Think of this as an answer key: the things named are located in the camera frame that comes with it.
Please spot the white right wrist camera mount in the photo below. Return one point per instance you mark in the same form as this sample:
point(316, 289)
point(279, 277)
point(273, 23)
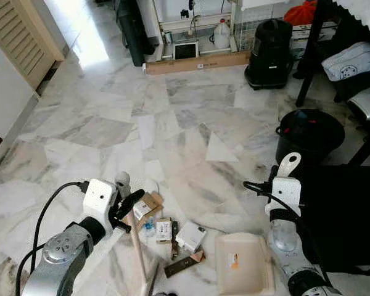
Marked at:
point(287, 191)

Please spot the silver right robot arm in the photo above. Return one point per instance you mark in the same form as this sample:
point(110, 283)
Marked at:
point(287, 243)

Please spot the white cardboard box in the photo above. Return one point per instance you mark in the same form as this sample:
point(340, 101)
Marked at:
point(191, 236)

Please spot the wooden louvered door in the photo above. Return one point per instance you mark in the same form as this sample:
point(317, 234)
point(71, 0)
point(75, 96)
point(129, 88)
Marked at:
point(18, 31)

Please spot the red plastic bag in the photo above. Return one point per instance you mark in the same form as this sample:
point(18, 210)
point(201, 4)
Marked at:
point(300, 15)

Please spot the tan triangular cardboard scrap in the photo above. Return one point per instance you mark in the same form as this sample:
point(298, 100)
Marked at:
point(198, 256)

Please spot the small tan printed box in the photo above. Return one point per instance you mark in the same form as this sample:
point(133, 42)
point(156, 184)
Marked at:
point(164, 229)

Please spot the brown cardboard packet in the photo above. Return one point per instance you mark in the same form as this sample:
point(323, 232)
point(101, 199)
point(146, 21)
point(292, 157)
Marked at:
point(149, 206)

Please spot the long brown cardboard box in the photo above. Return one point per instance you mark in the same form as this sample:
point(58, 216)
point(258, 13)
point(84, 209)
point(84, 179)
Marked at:
point(197, 63)

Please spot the grey fabric bag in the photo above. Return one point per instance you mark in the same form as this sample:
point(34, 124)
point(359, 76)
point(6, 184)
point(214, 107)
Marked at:
point(351, 61)

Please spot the beige plastic dustpan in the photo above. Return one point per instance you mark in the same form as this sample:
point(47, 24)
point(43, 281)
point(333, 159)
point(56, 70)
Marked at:
point(243, 265)

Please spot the small clear plastic bottle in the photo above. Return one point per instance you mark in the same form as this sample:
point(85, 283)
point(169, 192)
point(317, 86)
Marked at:
point(148, 228)

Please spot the white plastic jug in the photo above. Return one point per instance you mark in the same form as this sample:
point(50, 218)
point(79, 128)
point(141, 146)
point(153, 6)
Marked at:
point(222, 37)

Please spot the tall black bag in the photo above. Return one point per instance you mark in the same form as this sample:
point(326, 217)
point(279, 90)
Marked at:
point(132, 31)

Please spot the white metal shelf rack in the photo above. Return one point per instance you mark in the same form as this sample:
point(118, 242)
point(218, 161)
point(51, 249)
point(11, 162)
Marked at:
point(172, 24)

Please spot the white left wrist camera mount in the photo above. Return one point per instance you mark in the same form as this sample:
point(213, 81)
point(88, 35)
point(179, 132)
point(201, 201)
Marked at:
point(98, 197)

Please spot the large black fabric bag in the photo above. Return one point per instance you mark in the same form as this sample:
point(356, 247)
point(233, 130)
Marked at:
point(345, 216)

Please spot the black legged table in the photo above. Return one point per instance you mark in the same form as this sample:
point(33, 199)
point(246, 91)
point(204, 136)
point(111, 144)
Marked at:
point(311, 55)

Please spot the dark brown flat strip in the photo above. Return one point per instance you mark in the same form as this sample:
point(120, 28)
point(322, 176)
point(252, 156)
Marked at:
point(182, 265)

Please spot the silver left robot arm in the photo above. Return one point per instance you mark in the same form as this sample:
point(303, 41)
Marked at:
point(61, 253)

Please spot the white lace tablecloth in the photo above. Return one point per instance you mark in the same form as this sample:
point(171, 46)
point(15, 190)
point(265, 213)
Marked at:
point(361, 12)

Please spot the black round waste bin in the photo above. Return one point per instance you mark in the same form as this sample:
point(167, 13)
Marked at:
point(308, 139)

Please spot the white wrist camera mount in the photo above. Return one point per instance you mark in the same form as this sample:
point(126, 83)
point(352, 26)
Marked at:
point(98, 197)
point(287, 191)

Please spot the white framed tablet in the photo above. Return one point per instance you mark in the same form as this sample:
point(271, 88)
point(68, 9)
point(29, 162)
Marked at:
point(185, 50)

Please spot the dark slim packet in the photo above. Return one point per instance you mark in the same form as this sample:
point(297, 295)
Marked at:
point(175, 237)

